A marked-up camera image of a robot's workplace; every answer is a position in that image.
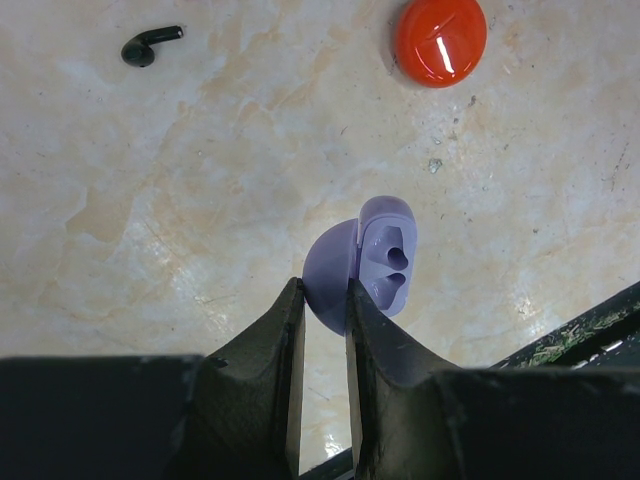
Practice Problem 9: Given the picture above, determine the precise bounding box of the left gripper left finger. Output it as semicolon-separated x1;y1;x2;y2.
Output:
164;278;305;479

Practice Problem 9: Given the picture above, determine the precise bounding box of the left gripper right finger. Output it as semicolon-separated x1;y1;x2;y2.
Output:
345;280;477;479

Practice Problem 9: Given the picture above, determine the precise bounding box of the black earbud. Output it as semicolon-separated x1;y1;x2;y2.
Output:
121;25;184;68

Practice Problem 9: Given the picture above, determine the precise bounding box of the purple earbud charging case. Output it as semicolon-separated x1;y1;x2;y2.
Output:
302;196;418;335

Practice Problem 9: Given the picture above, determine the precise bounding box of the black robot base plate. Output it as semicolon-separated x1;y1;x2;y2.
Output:
298;279;640;476

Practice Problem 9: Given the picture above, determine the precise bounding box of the red round charging case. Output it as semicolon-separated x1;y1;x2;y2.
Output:
393;0;488;88

